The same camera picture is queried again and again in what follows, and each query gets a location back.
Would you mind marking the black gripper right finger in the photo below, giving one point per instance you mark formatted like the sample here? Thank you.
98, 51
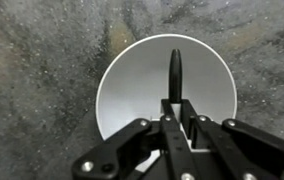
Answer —
240, 148

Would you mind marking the white bowl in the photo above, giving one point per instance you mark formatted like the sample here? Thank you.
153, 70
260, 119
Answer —
136, 82

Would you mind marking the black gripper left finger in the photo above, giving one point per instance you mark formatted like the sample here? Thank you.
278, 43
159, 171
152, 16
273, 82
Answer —
142, 150

